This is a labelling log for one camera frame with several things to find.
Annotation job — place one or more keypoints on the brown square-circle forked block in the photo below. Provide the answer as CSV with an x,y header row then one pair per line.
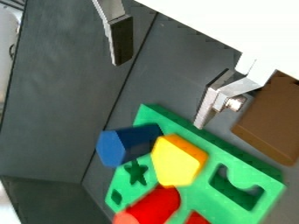
x,y
269,125

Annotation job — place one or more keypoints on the red cylinder peg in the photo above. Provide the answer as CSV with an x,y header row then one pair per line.
x,y
154,209

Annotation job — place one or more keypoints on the green shape-sorter base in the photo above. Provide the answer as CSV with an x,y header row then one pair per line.
x,y
236,189

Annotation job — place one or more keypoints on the yellow pentagon block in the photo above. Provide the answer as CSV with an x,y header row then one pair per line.
x,y
178,160

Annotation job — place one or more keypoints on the blue hexagonal prism peg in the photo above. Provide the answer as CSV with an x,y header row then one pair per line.
x,y
122,145

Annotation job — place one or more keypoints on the red square block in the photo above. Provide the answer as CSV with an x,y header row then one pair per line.
x,y
196,218

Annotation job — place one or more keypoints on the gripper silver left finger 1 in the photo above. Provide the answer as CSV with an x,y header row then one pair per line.
x,y
118,28

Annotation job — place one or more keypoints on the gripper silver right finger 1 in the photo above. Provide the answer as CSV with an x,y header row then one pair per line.
x,y
226,89

